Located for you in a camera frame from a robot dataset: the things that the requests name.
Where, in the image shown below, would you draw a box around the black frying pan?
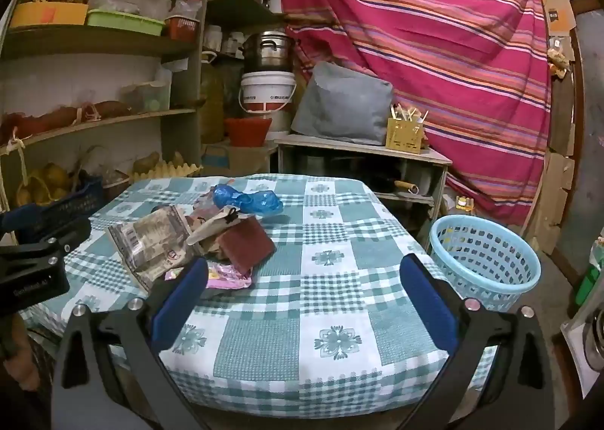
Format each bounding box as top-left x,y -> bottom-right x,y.
375,177 -> 420,194

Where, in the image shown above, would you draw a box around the blue plastic bag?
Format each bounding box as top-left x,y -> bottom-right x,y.
212,185 -> 284,216

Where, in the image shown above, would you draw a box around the white plastic bucket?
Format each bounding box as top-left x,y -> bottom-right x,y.
237,71 -> 297,117

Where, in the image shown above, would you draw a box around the light blue plastic basket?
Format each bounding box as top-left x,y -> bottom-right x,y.
429,214 -> 542,313

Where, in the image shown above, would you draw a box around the dark blue crate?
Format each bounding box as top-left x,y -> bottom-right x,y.
26,176 -> 103,235

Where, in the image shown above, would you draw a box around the stacked cardboard sheets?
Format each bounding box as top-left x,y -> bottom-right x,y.
521,76 -> 577,256

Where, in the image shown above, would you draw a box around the printed silver snack wrapper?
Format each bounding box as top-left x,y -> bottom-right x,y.
108,206 -> 203,291

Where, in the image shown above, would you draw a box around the maroon rag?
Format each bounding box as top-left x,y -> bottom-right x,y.
222,217 -> 277,273

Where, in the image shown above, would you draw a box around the yellow egg tray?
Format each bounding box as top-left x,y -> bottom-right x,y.
128,161 -> 203,183

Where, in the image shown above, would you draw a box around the grey door brown frame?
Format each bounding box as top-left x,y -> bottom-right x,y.
550,0 -> 604,280

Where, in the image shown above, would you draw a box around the yellow oil jug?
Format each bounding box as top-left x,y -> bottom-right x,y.
200,52 -> 225,144

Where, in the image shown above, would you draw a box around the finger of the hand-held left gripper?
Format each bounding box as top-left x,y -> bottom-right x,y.
27,216 -> 92,255
0,204 -> 44,237

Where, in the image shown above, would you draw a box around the person's left hand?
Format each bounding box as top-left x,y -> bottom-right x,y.
0,317 -> 42,390

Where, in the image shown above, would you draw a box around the hanging tan bundle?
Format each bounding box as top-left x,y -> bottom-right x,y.
547,48 -> 572,79

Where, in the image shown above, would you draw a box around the bunch of wooden chopsticks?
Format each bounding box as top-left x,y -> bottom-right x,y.
391,102 -> 430,123

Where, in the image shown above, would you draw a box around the red striped cloth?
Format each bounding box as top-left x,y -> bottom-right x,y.
278,0 -> 553,228

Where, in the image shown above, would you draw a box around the steel bowl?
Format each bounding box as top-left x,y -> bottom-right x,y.
582,307 -> 604,369

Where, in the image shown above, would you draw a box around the small red basket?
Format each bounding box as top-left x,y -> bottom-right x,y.
164,17 -> 200,41

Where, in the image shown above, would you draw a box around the brown wrapper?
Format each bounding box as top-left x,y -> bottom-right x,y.
191,189 -> 223,223

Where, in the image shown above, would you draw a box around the red plastic basin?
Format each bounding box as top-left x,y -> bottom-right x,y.
224,117 -> 272,148

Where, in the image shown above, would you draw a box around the pink wrapper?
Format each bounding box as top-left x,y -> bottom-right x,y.
165,262 -> 253,290

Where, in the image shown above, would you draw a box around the wooden shelf unit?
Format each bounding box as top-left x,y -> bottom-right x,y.
0,0 -> 284,242

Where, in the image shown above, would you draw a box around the yellow utensil holder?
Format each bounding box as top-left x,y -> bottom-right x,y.
386,116 -> 425,156

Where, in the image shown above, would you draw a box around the brown cardboard box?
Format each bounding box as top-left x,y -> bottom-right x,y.
202,142 -> 279,176

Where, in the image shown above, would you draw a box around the yellow plastic container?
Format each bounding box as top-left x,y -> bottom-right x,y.
9,2 -> 89,29

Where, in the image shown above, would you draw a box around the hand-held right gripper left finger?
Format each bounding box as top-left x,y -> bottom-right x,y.
51,256 -> 211,430

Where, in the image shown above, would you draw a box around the grey cushion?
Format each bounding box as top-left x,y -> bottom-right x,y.
291,61 -> 394,146

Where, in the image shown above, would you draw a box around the clear plastic box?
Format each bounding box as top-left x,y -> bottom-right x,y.
120,81 -> 171,114

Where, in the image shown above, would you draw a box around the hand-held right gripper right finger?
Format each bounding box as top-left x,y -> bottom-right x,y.
396,253 -> 558,430

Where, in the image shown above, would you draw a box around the beige paper bag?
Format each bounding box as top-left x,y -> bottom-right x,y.
186,206 -> 243,247

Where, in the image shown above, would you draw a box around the wooden cabinet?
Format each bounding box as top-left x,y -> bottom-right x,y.
274,134 -> 453,251

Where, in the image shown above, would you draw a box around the green plastic container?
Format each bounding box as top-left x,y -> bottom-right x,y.
573,265 -> 603,308

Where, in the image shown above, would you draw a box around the green checkered tablecloth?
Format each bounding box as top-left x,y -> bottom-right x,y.
21,174 -> 501,416

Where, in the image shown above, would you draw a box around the row of sweet potatoes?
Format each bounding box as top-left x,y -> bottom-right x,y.
0,101 -> 134,140

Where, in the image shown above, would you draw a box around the cardboard sheet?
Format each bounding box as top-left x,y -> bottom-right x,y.
537,0 -> 577,34

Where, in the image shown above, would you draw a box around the green plastic basin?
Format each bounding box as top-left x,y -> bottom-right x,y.
86,9 -> 166,37

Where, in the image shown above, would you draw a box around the steel stock pot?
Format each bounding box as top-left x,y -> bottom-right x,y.
240,31 -> 299,73

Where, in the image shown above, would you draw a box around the yellow fruits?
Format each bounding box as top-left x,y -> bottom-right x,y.
16,163 -> 71,204

